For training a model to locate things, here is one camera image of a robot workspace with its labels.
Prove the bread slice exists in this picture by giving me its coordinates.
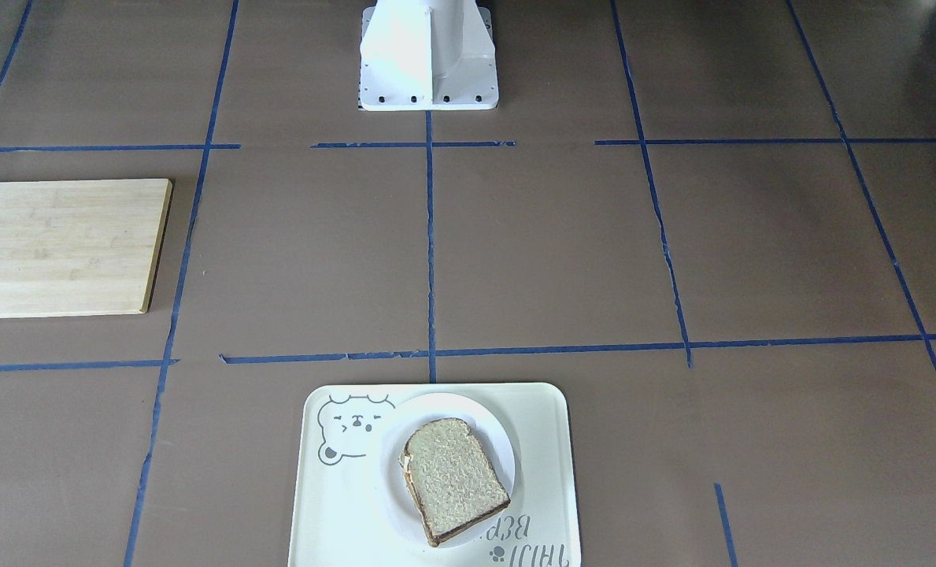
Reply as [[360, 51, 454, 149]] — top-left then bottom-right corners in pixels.
[[399, 417, 512, 547]]

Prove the cream bear tray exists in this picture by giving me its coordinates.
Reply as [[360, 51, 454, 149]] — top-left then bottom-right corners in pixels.
[[288, 383, 582, 566]]

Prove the wooden cutting board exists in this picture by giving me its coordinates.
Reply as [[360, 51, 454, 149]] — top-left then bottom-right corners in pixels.
[[0, 177, 173, 319]]

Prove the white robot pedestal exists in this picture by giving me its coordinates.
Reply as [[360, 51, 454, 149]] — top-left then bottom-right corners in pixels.
[[357, 1, 500, 112]]

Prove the white round plate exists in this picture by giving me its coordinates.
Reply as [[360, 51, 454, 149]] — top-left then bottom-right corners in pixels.
[[364, 392, 516, 552]]

